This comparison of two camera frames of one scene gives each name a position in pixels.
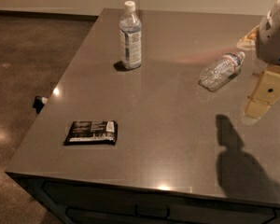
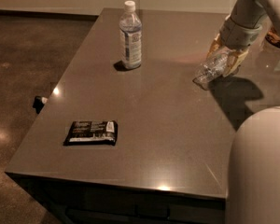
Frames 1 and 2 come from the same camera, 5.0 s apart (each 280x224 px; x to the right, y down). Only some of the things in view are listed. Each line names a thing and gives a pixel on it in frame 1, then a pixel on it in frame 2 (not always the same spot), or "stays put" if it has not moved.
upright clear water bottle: (131, 35) stays put
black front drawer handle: (152, 216) stays put
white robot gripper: (274, 40) -> (239, 36)
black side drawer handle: (38, 104) stays put
